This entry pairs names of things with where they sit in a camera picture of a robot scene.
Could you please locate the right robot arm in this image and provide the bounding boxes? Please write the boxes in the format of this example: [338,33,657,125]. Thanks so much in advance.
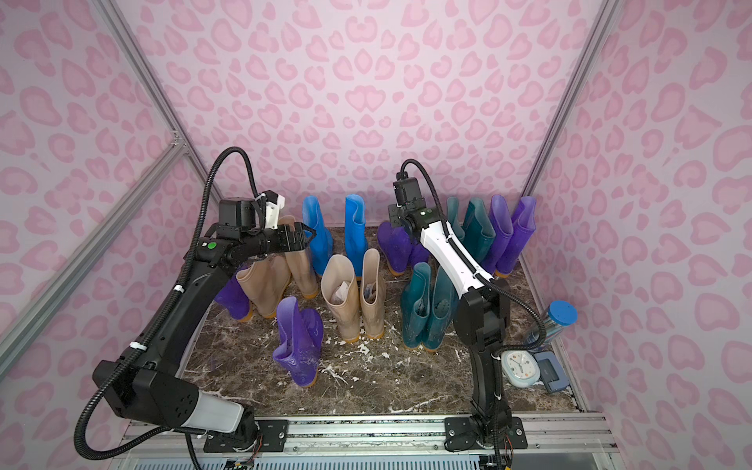
[389,197,512,452]

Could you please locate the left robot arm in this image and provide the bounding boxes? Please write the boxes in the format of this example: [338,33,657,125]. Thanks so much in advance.
[92,222,316,448]

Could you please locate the white alarm clock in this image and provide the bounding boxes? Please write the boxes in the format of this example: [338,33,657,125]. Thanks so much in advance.
[501,351,541,389]

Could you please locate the aluminium diagonal beam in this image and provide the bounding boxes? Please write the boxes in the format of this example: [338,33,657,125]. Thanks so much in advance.
[1,139,186,377]

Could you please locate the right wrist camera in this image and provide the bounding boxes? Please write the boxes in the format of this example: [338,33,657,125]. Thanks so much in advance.
[393,170,425,211]

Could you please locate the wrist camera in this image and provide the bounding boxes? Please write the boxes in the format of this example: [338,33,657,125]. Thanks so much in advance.
[393,170,425,211]
[219,191,286,230]

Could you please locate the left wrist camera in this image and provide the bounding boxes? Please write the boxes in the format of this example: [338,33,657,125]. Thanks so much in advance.
[219,191,286,230]

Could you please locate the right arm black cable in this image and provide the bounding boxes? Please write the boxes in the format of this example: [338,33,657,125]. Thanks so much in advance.
[398,157,548,470]

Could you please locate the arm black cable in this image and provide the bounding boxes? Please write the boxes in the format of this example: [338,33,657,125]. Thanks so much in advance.
[72,146,262,470]
[398,157,548,470]

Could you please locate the aluminium corner post left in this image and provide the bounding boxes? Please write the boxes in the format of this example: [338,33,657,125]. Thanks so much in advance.
[92,0,209,180]

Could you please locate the aluminium corner post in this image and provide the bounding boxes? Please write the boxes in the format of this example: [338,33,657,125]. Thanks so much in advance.
[92,0,209,180]
[521,0,624,197]

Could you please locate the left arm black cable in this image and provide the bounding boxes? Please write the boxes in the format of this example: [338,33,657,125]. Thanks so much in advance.
[72,146,262,470]

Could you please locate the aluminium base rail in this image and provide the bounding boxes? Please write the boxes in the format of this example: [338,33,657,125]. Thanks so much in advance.
[112,412,626,469]

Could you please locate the aluminium corner post right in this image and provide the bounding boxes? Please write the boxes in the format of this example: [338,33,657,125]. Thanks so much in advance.
[521,0,624,197]

